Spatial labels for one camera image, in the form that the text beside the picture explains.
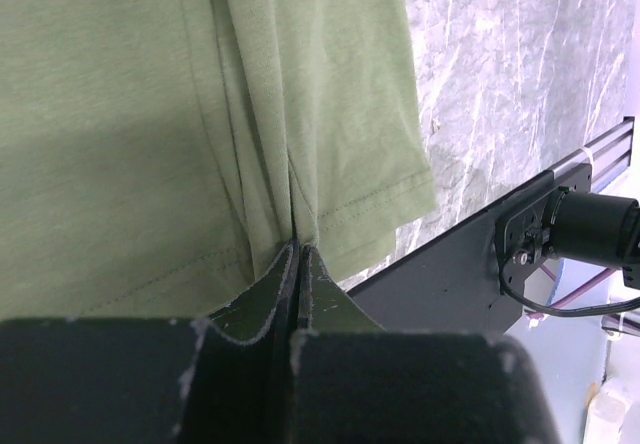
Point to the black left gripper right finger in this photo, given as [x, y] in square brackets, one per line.
[352, 382]

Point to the black base crossbar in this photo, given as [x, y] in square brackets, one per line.
[451, 283]

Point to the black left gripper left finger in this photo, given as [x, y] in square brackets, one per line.
[218, 379]

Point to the olive green tank top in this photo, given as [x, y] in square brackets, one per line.
[156, 154]

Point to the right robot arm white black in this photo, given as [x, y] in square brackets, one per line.
[593, 228]

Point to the aluminium frame rail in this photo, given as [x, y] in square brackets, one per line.
[609, 155]

